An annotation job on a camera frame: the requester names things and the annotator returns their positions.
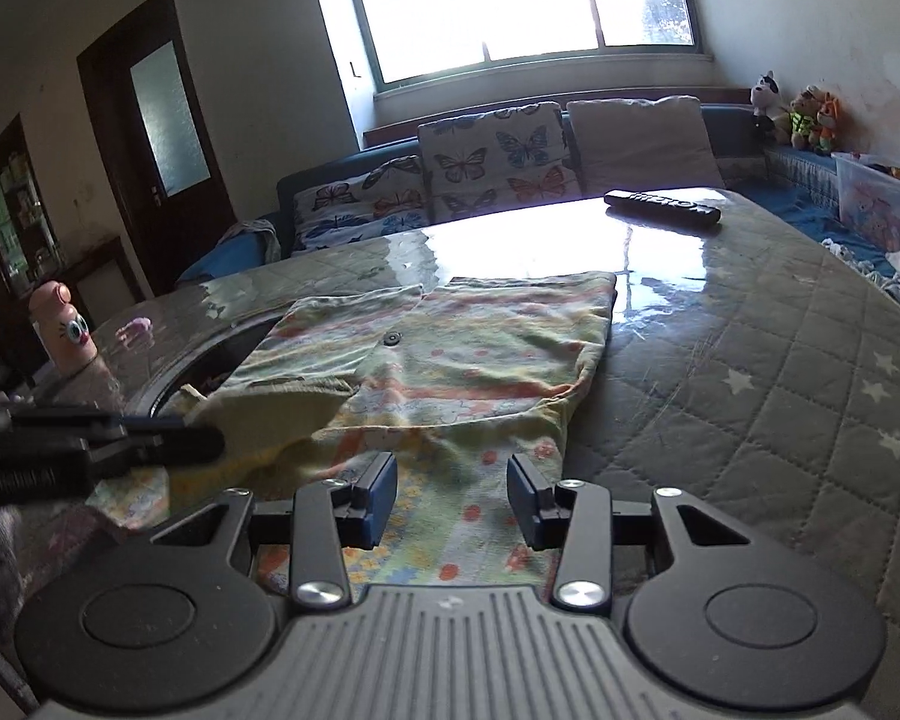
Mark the yellow patterned child's shirt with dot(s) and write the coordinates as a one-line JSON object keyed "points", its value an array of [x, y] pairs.
{"points": [[450, 382]]}

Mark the pink cartoon bottle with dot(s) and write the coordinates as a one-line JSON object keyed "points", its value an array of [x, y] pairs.
{"points": [[64, 326]]}

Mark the brown plush toy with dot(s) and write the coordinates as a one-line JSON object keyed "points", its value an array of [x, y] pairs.
{"points": [[801, 120]]}

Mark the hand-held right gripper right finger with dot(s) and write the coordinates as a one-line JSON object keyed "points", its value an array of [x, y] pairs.
{"points": [[523, 495]]}

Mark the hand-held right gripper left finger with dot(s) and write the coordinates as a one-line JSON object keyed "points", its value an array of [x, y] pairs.
{"points": [[379, 493]]}

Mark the black remote control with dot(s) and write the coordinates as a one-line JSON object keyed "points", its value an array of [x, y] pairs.
{"points": [[661, 208]]}

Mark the clear plastic storage box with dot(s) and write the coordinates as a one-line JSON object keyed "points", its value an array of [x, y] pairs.
{"points": [[881, 199]]}

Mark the grey cloth on sofa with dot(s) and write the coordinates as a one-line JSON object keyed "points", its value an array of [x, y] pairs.
{"points": [[259, 240]]}

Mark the dark wooden door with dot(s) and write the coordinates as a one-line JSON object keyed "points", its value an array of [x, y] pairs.
{"points": [[154, 135]]}

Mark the window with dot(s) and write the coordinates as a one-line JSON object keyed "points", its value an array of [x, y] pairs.
{"points": [[517, 0]]}

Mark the butterfly print cushion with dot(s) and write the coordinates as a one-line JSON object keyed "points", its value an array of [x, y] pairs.
{"points": [[495, 159], [360, 210]]}

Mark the dark wooden cabinet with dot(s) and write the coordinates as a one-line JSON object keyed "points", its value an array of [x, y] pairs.
{"points": [[15, 240]]}

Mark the blue sofa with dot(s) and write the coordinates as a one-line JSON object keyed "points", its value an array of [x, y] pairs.
{"points": [[307, 187]]}

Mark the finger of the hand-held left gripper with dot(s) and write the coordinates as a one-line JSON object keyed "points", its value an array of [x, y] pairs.
{"points": [[166, 441]]}

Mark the black and white plush toy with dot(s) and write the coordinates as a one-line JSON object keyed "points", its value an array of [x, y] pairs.
{"points": [[763, 101]]}

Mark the plain beige cushion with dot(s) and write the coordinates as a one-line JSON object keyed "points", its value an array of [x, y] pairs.
{"points": [[645, 142]]}

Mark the orange plush toy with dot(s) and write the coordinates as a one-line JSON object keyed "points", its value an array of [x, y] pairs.
{"points": [[826, 124]]}

